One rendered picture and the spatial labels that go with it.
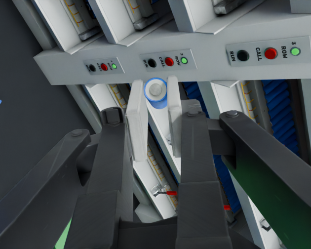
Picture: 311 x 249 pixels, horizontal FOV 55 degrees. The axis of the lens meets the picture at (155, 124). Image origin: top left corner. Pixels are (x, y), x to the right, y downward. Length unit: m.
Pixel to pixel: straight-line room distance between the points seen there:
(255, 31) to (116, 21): 0.29
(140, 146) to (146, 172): 0.83
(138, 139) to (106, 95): 0.68
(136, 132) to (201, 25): 0.38
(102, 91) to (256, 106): 0.41
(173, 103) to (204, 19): 0.38
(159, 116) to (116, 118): 0.57
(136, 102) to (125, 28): 0.48
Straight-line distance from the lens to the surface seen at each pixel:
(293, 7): 0.47
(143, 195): 1.20
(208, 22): 0.53
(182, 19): 0.53
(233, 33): 0.49
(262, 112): 0.64
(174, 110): 0.16
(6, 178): 0.92
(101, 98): 0.84
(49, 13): 0.78
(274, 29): 0.47
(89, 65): 0.74
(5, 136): 0.90
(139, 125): 0.16
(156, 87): 0.22
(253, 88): 0.61
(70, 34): 0.79
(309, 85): 0.52
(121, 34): 0.65
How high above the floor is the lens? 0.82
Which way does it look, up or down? 40 degrees down
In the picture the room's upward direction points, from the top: 95 degrees clockwise
